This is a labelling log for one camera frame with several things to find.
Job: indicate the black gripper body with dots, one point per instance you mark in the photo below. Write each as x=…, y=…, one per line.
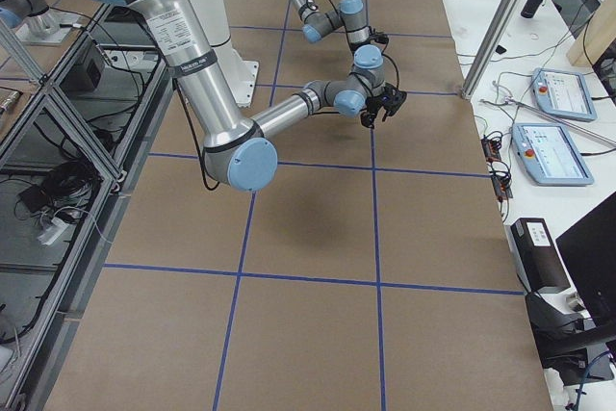
x=374, y=104

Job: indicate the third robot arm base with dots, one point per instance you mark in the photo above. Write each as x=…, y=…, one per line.
x=35, y=23

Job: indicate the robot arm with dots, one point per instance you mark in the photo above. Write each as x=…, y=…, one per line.
x=349, y=14
x=237, y=150

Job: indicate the near teach pendant tablet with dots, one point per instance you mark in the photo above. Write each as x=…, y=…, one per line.
x=549, y=155

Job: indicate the teach pendant tablet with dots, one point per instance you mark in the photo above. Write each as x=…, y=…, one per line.
x=549, y=155
x=563, y=94

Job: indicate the far teach pendant tablet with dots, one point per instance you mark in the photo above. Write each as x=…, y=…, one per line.
x=563, y=94

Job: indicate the black desktop box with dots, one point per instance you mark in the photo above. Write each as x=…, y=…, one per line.
x=540, y=266

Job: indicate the black monitor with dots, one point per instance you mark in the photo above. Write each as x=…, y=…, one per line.
x=587, y=249

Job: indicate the aluminium frame post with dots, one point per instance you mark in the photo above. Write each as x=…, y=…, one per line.
x=487, y=48

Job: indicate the white pedestal column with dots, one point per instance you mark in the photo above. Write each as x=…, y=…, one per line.
x=240, y=75

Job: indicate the aluminium side frame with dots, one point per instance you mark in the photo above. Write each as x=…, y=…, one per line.
x=72, y=149

